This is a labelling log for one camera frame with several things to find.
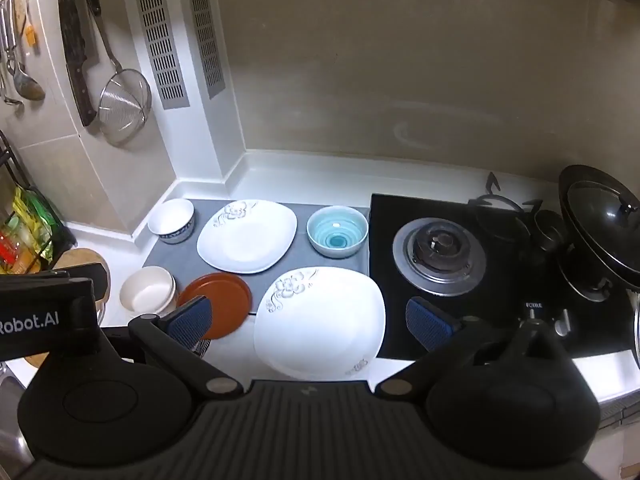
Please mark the white bowl blue pattern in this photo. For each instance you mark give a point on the white bowl blue pattern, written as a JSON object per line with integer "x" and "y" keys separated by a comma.
{"x": 170, "y": 220}

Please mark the metal mesh strainer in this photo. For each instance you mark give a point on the metal mesh strainer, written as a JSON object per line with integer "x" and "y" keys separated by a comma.
{"x": 124, "y": 102}

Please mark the light blue ceramic bowl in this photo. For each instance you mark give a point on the light blue ceramic bowl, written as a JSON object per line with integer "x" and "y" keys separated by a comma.
{"x": 336, "y": 234}

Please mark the white square floral plate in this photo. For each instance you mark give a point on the white square floral plate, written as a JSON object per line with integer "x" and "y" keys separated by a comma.
{"x": 245, "y": 237}
{"x": 320, "y": 322}

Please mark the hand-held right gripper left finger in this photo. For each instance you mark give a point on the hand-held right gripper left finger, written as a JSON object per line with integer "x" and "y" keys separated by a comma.
{"x": 192, "y": 317}

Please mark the metal ladle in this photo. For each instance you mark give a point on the metal ladle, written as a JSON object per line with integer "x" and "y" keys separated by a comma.
{"x": 27, "y": 82}

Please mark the green yellow packets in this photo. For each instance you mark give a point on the green yellow packets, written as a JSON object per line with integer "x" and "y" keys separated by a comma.
{"x": 37, "y": 215}

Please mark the steel sink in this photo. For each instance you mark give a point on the steel sink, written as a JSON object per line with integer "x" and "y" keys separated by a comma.
{"x": 12, "y": 410}

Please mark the grey counter mat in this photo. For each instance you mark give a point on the grey counter mat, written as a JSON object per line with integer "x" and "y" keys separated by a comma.
{"x": 300, "y": 265}

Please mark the metal spoon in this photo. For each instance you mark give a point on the metal spoon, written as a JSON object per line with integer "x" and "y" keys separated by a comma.
{"x": 7, "y": 60}

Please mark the stove control knob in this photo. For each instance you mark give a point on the stove control knob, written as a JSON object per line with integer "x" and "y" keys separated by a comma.
{"x": 542, "y": 317}

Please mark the dark kitchen cleaver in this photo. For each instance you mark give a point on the dark kitchen cleaver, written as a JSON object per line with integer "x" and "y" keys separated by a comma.
{"x": 75, "y": 55}

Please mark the silver gas burner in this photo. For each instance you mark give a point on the silver gas burner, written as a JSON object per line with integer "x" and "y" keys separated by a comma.
{"x": 440, "y": 255}
{"x": 590, "y": 285}

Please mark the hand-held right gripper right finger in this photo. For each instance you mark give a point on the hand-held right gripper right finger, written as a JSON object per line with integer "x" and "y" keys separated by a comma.
{"x": 430, "y": 325}

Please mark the black wok with lid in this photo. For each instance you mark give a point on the black wok with lid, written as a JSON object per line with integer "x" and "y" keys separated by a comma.
{"x": 600, "y": 225}

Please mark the wooden orange spatula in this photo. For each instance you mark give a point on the wooden orange spatula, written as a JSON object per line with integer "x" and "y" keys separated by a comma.
{"x": 30, "y": 35}

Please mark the black iron pot support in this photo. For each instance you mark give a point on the black iron pot support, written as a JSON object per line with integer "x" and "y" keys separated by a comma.
{"x": 495, "y": 205}

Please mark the round wooden cutting board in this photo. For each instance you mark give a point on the round wooden cutting board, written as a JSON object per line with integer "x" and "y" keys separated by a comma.
{"x": 80, "y": 257}

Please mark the grey wall vent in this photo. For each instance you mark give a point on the grey wall vent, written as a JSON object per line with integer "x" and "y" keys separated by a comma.
{"x": 205, "y": 35}
{"x": 160, "y": 45}

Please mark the cream plain bowl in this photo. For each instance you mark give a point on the cream plain bowl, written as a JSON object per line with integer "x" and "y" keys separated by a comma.
{"x": 147, "y": 292}

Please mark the black glass gas stove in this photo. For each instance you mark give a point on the black glass gas stove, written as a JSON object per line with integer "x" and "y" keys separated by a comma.
{"x": 500, "y": 280}

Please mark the brown round plate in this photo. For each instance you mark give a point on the brown round plate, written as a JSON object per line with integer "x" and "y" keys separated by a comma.
{"x": 225, "y": 305}

